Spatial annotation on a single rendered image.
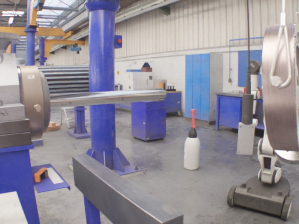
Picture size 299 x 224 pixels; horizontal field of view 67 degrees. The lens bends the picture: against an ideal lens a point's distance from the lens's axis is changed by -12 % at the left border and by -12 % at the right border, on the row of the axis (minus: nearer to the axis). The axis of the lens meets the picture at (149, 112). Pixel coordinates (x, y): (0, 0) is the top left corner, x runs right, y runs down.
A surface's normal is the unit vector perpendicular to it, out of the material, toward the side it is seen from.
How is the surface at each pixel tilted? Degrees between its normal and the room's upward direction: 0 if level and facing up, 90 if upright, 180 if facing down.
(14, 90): 90
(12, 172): 90
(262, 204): 90
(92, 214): 90
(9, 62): 45
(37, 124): 117
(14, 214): 0
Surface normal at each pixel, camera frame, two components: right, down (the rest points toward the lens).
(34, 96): 0.57, -0.13
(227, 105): -0.83, 0.08
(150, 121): 0.56, 0.11
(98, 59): -0.04, 0.14
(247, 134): -0.36, 0.13
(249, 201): -0.65, 0.11
